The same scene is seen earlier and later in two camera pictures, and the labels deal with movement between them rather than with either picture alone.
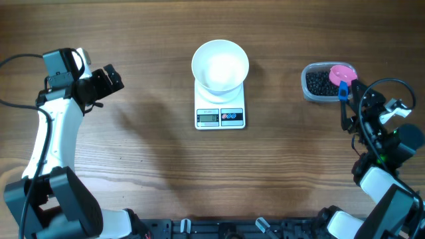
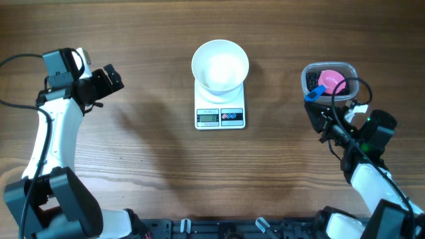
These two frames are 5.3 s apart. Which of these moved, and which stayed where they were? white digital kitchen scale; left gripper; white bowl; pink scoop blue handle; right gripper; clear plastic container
Moved: right gripper; pink scoop blue handle
Stayed: clear plastic container; left gripper; white digital kitchen scale; white bowl
